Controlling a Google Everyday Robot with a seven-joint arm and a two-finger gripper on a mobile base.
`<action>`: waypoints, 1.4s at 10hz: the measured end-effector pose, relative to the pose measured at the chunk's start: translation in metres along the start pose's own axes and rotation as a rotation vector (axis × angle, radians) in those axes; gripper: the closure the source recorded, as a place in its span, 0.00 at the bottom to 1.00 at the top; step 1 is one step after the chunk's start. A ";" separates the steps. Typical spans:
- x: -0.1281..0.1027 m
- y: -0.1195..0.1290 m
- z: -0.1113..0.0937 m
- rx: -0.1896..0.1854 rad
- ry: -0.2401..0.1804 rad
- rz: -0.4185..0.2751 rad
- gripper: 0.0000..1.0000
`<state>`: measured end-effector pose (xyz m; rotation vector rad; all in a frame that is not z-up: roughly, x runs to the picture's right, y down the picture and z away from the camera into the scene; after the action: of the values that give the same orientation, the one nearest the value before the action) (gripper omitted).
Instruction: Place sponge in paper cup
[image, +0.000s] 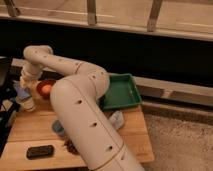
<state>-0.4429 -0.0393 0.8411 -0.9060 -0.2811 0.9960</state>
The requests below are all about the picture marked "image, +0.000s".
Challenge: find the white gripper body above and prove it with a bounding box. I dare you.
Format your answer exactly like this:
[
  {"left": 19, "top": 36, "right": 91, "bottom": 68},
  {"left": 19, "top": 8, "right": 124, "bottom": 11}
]
[{"left": 15, "top": 78, "right": 36, "bottom": 112}]

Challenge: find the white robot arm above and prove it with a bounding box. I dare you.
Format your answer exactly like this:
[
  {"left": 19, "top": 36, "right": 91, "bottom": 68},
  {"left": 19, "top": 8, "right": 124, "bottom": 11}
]
[{"left": 21, "top": 45, "right": 145, "bottom": 171}]

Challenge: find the blue cup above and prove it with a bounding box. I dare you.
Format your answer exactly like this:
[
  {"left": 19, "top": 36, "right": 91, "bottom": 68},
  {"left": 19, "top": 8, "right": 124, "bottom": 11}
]
[{"left": 52, "top": 120, "right": 65, "bottom": 137}]

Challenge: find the black sponge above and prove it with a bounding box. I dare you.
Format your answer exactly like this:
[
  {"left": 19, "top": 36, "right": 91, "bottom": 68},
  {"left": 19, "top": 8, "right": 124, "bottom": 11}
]
[{"left": 26, "top": 145, "right": 54, "bottom": 160}]

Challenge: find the blue cloth item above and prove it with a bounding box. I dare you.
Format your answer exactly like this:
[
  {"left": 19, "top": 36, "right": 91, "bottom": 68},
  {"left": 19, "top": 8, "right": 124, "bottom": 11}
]
[{"left": 13, "top": 82, "right": 31, "bottom": 101}]

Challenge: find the black chair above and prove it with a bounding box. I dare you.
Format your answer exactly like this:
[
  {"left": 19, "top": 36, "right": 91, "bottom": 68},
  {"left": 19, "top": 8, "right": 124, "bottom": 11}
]
[{"left": 0, "top": 56, "right": 19, "bottom": 156}]

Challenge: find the red bowl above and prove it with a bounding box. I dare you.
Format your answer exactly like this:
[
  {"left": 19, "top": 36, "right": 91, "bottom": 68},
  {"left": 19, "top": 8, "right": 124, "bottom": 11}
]
[{"left": 36, "top": 79, "right": 56, "bottom": 99}]

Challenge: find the orange ball in bowl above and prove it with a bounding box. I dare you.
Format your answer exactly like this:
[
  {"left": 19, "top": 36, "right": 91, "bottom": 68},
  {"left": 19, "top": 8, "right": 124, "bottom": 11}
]
[{"left": 42, "top": 85, "right": 52, "bottom": 95}]

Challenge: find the brown crumpled object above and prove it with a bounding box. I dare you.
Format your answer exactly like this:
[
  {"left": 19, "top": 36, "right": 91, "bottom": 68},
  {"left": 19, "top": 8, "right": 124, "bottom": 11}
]
[{"left": 64, "top": 139, "right": 79, "bottom": 155}]

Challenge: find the green plastic tray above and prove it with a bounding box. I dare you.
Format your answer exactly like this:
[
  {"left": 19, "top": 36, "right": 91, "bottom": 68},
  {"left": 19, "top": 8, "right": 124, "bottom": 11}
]
[{"left": 99, "top": 74, "right": 142, "bottom": 111}]

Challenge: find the metal railing post left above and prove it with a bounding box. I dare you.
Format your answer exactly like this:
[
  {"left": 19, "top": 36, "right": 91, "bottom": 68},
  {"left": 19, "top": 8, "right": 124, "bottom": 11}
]
[{"left": 4, "top": 0, "right": 21, "bottom": 17}]

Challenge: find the metal railing post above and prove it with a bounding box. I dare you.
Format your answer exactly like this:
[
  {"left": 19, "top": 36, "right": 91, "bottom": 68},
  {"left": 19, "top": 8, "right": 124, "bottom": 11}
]
[
  {"left": 87, "top": 0, "right": 97, "bottom": 25},
  {"left": 4, "top": 0, "right": 21, "bottom": 17},
  {"left": 147, "top": 0, "right": 163, "bottom": 32}
]

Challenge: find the metal railing post middle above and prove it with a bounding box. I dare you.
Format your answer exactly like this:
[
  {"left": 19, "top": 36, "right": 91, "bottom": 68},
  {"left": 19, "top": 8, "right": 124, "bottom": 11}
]
[{"left": 87, "top": 0, "right": 97, "bottom": 25}]

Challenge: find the metal railing post right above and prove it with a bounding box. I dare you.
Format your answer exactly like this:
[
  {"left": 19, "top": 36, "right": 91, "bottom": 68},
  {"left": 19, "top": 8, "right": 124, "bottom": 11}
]
[{"left": 147, "top": 0, "right": 163, "bottom": 32}]

